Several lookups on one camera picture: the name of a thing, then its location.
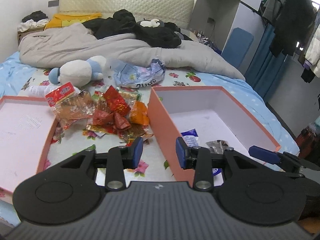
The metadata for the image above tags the pink box lid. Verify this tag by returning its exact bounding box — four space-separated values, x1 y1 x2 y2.
1 96 57 194

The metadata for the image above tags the blue curtain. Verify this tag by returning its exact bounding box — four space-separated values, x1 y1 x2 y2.
245 24 289 102

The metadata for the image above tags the folded clothes stack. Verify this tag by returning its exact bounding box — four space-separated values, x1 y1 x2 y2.
17 10 50 33

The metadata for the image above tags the grey white wardrobe cabinet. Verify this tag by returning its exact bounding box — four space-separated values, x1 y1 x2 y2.
189 0 265 73

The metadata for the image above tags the cream quilted headboard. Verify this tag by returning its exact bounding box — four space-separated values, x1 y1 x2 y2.
59 0 194 29

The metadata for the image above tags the pink cardboard box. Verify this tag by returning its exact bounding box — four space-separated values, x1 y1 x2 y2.
148 86 280 183

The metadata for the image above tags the black clothes pile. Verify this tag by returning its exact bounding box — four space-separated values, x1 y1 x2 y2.
83 9 182 49

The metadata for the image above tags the red yellow snack packet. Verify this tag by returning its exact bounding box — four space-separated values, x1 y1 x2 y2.
82 125 117 140

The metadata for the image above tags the white black plush toy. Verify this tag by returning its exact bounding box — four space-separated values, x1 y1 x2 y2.
139 18 164 28

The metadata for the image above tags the red foil snack packet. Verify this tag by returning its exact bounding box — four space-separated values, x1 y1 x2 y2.
103 86 131 116

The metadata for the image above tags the blue noodle snack packet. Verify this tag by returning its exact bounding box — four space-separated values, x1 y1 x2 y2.
181 128 199 147

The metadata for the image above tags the grey duvet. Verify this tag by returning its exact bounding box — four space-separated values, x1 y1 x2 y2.
18 23 244 80

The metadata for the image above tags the orange snack packet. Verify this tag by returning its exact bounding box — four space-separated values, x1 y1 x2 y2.
129 101 149 126

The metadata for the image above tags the white blue plush toy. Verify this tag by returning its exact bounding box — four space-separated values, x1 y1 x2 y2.
48 56 106 88

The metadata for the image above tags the silver foil snack packet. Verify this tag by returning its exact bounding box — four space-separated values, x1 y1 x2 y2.
206 140 229 154

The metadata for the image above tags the yellow pillow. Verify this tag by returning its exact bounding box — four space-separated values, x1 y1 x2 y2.
44 13 102 30

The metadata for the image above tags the crumpled blue plastic bag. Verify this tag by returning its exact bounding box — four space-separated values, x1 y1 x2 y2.
106 58 165 89

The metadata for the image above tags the hanging black jacket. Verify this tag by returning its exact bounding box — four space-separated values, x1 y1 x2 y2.
269 0 316 57

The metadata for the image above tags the red-label dried tofu snack packet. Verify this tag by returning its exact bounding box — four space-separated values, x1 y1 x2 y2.
45 82 95 130

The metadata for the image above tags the hanging white jacket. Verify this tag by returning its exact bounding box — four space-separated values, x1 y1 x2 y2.
305 26 320 78

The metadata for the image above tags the dark red snack packet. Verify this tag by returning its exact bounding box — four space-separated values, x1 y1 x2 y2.
92 109 131 131

